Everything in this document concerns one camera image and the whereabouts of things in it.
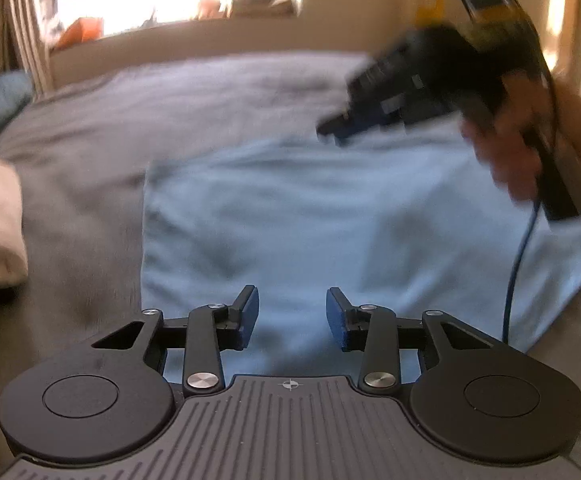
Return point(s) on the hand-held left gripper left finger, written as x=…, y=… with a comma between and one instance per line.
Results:
x=249, y=317

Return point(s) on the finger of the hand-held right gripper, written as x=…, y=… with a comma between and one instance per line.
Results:
x=350, y=127

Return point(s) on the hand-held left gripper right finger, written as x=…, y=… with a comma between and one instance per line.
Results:
x=335, y=320

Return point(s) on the light blue printed t-shirt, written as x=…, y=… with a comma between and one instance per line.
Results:
x=320, y=220

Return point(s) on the person's right hand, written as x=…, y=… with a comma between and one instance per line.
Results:
x=510, y=160

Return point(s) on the yellow box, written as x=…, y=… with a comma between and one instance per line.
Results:
x=429, y=7

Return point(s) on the grey bed blanket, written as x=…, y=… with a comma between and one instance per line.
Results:
x=145, y=110

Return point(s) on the orange box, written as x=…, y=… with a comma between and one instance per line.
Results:
x=83, y=31

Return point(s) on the beige curtain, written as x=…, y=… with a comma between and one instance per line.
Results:
x=20, y=20

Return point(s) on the light wooden post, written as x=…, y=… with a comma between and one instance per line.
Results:
x=574, y=30

